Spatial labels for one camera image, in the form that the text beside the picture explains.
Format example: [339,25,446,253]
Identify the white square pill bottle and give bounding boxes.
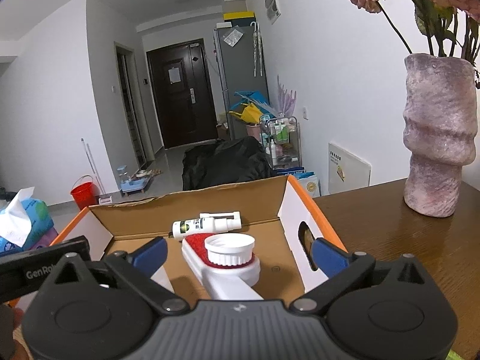
[151,267,175,293]

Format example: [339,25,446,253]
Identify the white ridged cap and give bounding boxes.
[204,233,256,267]

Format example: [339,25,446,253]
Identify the white spray bottle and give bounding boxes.
[169,211,242,241]

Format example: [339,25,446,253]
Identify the red white lint brush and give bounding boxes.
[181,233,262,301]

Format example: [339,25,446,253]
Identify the blue tissue pack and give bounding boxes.
[0,187,55,255]

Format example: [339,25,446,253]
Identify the red cardboard pumpkin box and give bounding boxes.
[6,174,348,308]

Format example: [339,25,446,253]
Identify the pet water feeder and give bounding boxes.
[116,165,152,196]

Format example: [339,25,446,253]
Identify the red bucket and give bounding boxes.
[70,175,98,211]

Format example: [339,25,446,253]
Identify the metal trolley with bottles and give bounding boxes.
[259,115,302,170]

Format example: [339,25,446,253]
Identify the black bag on floor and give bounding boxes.
[182,136,276,191]

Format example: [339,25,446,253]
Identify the pink textured vase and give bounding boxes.
[403,54,479,218]

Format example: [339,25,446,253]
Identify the yellow bag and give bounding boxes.
[229,103,263,125]

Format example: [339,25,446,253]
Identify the dark brown entrance door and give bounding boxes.
[146,39,218,149]

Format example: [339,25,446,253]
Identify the grey refrigerator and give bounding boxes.
[213,26,269,140]

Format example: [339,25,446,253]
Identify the dried pink roses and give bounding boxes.
[349,0,479,86]

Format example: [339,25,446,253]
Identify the white board against wall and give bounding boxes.
[328,143,372,194]

